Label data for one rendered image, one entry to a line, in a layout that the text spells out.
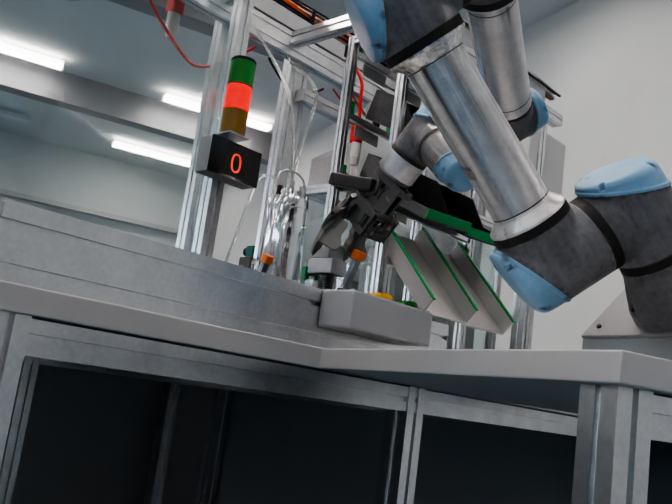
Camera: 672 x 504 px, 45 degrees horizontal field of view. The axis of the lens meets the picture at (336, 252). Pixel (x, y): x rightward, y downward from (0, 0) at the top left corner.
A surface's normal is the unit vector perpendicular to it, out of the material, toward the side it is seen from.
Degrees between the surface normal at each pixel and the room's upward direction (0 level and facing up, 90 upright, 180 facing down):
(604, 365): 90
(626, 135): 90
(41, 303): 90
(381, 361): 90
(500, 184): 122
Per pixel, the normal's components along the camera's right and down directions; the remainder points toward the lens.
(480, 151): -0.31, 0.38
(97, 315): 0.73, -0.03
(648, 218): 0.12, 0.16
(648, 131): -0.87, -0.21
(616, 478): 0.48, -0.10
